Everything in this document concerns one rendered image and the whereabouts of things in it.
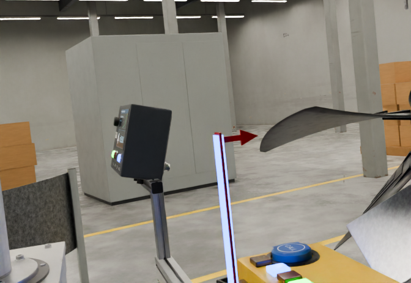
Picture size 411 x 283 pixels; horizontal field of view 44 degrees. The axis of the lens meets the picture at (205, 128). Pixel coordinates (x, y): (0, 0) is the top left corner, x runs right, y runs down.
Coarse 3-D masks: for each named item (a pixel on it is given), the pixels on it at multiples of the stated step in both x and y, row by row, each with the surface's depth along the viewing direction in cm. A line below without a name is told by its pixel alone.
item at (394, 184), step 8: (408, 160) 96; (400, 168) 97; (408, 168) 92; (392, 176) 99; (400, 176) 94; (408, 176) 91; (392, 184) 96; (400, 184) 92; (384, 192) 97; (392, 192) 93; (376, 200) 99; (384, 200) 94; (368, 208) 100; (344, 240) 97; (336, 248) 97
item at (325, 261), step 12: (312, 252) 52; (324, 252) 52; (336, 252) 51; (240, 264) 52; (252, 264) 50; (288, 264) 49; (300, 264) 49; (312, 264) 49; (324, 264) 48; (336, 264) 48; (348, 264) 48; (360, 264) 47; (240, 276) 52; (252, 276) 49; (264, 276) 47; (312, 276) 45; (324, 276) 45; (336, 276) 45; (348, 276) 45; (360, 276) 44; (372, 276) 44; (384, 276) 44
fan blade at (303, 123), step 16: (304, 112) 70; (320, 112) 71; (336, 112) 71; (352, 112) 72; (384, 112) 86; (400, 112) 80; (272, 128) 78; (288, 128) 79; (304, 128) 82; (320, 128) 85; (272, 144) 87
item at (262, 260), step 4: (256, 256) 51; (260, 256) 51; (264, 256) 51; (252, 260) 50; (256, 260) 50; (260, 260) 50; (264, 260) 50; (268, 260) 50; (256, 264) 49; (260, 264) 49; (264, 264) 50; (268, 264) 50
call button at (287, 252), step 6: (276, 246) 52; (282, 246) 52; (288, 246) 52; (294, 246) 51; (300, 246) 51; (306, 246) 51; (276, 252) 50; (282, 252) 50; (288, 252) 50; (294, 252) 50; (300, 252) 50; (306, 252) 50; (276, 258) 50; (282, 258) 50; (288, 258) 49; (294, 258) 49; (300, 258) 49; (306, 258) 50
